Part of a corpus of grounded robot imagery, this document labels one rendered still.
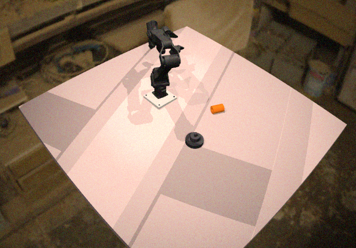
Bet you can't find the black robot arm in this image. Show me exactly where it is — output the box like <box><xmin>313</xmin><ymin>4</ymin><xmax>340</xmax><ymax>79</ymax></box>
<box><xmin>146</xmin><ymin>20</ymin><xmax>181</xmax><ymax>99</ymax></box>

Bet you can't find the orange knob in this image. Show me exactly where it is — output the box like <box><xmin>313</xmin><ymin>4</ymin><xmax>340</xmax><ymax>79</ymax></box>
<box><xmin>210</xmin><ymin>104</ymin><xmax>225</xmax><ymax>114</ymax></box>

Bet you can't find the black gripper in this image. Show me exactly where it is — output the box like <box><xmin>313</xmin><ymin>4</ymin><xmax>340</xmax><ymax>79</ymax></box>
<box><xmin>162</xmin><ymin>26</ymin><xmax>184</xmax><ymax>55</ymax></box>

